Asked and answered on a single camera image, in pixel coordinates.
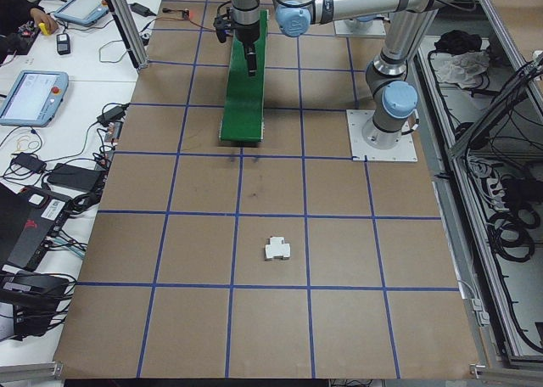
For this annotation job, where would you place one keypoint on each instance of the yellow marker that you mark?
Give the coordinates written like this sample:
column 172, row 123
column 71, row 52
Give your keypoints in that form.
column 44, row 29

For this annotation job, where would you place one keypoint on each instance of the black sleeved forearm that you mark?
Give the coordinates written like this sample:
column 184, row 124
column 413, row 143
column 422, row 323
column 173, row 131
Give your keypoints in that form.
column 17, row 3

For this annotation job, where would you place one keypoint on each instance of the person's bare hand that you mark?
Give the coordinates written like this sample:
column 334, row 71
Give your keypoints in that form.
column 43, row 18

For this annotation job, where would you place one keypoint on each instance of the green conveyor belt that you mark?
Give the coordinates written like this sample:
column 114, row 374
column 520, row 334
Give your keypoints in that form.
column 244, row 107

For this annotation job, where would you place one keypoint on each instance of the small motor controller board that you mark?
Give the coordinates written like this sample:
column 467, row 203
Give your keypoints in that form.
column 186, row 13

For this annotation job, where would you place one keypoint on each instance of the black power adapter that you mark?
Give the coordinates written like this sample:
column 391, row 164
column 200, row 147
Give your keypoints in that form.
column 27, row 162
column 111, row 114
column 140, row 8

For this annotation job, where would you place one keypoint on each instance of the brown circuit board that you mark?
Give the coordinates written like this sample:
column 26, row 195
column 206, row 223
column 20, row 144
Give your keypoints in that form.
column 113, row 132

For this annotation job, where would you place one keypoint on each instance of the blue teach pendant tablet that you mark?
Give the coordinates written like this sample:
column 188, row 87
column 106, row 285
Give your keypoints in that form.
column 80, row 6
column 34, row 98

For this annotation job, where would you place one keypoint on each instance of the black handheld device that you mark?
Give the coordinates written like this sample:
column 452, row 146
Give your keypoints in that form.
column 63, row 43

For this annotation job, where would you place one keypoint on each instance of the white circuit breaker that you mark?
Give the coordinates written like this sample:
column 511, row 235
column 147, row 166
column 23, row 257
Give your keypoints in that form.
column 278, row 251

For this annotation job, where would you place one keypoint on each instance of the black crumpled cloth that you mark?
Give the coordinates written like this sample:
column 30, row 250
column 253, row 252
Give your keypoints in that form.
column 458, row 41

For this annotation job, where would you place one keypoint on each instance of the white crumpled cloth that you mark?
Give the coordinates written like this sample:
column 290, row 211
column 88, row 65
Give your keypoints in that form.
column 462, row 66

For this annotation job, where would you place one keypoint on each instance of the large black power brick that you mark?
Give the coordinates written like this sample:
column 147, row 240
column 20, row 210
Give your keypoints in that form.
column 74, row 177

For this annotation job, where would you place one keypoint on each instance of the black red electronic gadget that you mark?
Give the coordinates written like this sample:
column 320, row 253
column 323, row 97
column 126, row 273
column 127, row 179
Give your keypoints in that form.
column 27, row 30

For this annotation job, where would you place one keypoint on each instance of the white power strip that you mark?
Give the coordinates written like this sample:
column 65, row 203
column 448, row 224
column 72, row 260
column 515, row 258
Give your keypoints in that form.
column 492, row 187

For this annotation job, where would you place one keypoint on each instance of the black computer red logo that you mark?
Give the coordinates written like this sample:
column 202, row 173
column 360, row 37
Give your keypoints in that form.
column 25, row 234

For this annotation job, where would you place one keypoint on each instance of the black electronics box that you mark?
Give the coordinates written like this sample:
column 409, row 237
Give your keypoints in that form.
column 29, row 293

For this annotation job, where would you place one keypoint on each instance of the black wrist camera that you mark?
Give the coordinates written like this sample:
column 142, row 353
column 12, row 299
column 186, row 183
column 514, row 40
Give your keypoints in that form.
column 221, row 28

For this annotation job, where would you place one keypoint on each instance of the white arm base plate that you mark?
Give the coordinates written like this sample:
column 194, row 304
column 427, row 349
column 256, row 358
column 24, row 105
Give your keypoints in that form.
column 360, row 29
column 356, row 145

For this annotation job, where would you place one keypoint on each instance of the aluminium frame post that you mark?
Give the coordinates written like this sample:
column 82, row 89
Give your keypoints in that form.
column 129, row 26

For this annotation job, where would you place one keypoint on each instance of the metal V-shaped frame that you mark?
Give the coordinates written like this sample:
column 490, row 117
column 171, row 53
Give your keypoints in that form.
column 454, row 217

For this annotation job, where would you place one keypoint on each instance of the grey mounting bracket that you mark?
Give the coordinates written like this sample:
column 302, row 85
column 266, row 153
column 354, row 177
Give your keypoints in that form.
column 481, row 315

